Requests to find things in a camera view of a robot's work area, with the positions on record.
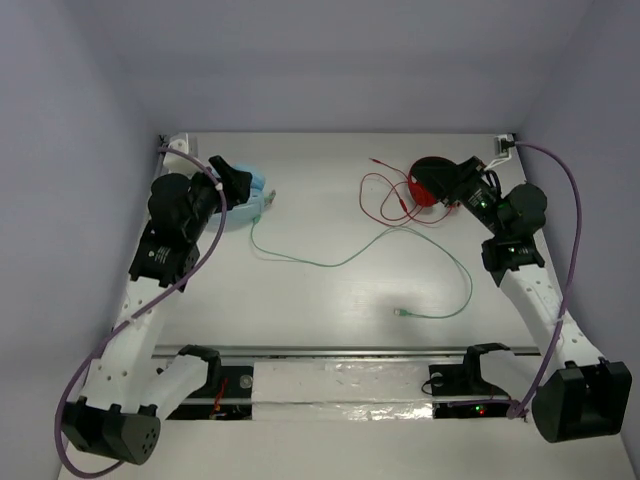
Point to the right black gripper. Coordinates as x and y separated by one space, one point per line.
469 172

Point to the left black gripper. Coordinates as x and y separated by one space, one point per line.
226 180

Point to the light blue headphones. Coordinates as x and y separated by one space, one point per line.
246 198

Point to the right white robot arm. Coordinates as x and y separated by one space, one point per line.
577 393

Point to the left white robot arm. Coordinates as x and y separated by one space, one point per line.
115 402

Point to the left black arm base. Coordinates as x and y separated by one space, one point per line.
226 393

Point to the red headphones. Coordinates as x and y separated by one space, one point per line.
431 179

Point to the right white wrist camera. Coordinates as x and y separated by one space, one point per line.
504 146

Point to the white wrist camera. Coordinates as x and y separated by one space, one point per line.
504 146
175 161

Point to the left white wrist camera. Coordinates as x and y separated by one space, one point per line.
175 161

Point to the aluminium rail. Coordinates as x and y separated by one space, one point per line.
338 352

